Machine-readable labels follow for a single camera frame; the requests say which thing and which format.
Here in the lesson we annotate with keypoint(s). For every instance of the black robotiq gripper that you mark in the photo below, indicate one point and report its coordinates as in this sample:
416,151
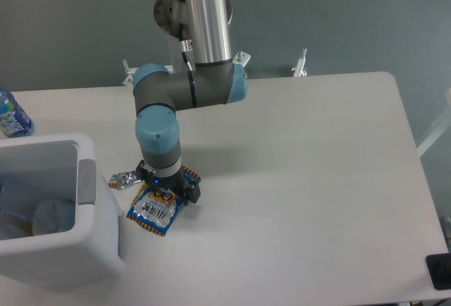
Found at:
188,190

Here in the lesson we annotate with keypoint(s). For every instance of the blue snack wrapper bag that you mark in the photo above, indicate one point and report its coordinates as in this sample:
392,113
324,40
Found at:
153,209

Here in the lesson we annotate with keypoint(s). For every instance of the crushed clear plastic bottle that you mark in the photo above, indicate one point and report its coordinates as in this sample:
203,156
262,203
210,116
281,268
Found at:
18,203

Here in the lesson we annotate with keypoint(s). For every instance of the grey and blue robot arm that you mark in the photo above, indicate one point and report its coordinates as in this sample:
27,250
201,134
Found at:
206,76

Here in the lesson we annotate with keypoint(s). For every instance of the white plastic trash can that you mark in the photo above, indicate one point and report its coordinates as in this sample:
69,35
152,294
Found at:
65,165

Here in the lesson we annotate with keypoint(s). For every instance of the crumpled white tissue paper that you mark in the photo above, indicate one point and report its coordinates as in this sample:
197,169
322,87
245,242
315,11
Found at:
53,216

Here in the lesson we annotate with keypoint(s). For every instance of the blue labelled drink bottle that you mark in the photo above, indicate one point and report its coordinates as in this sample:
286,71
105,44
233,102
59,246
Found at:
15,122

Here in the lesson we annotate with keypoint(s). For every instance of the black device at table edge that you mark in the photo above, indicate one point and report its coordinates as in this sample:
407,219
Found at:
439,270

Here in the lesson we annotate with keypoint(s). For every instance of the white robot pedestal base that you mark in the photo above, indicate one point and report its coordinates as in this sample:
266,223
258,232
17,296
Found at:
168,14

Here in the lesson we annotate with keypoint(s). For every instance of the white table frame leg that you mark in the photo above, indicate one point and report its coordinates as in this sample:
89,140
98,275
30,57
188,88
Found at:
436,129

